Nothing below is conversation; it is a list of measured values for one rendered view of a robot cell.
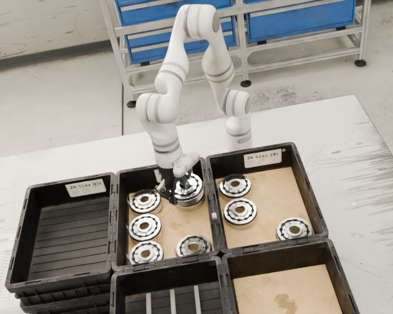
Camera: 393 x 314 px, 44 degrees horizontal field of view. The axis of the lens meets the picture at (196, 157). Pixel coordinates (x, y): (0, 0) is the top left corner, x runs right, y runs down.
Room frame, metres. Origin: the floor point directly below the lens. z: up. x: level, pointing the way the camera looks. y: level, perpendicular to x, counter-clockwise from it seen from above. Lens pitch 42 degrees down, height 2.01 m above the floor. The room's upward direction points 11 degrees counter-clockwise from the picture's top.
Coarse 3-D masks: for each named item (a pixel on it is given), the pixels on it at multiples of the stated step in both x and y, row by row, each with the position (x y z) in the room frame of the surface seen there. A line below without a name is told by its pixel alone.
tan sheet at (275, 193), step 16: (256, 176) 1.14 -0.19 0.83; (272, 176) 1.13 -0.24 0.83; (288, 176) 1.11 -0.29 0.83; (256, 192) 1.07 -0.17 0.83; (272, 192) 1.06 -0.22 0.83; (288, 192) 1.05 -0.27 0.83; (224, 208) 1.03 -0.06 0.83; (272, 208) 0.99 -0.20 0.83; (288, 208) 0.98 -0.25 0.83; (304, 208) 0.97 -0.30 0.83; (224, 224) 0.96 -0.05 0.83; (256, 224) 0.94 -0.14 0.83; (272, 224) 0.93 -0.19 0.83; (240, 240) 0.89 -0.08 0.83; (256, 240) 0.88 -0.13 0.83; (272, 240) 0.87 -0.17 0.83
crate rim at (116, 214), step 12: (132, 168) 1.19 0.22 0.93; (144, 168) 1.18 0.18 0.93; (204, 168) 1.12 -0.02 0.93; (204, 180) 1.07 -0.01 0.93; (216, 240) 0.83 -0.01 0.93; (204, 252) 0.80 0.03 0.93; (216, 252) 0.79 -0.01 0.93; (132, 264) 0.81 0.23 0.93; (144, 264) 0.80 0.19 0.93; (156, 264) 0.79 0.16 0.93
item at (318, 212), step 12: (276, 144) 1.17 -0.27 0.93; (288, 144) 1.16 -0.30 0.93; (216, 156) 1.17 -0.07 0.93; (300, 168) 1.04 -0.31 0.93; (312, 192) 0.94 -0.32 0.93; (216, 204) 0.96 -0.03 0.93; (216, 216) 0.92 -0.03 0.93; (216, 228) 0.87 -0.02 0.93; (324, 228) 0.80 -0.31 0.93; (276, 240) 0.79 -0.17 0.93; (288, 240) 0.79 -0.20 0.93; (300, 240) 0.78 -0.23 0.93; (228, 252) 0.79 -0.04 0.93
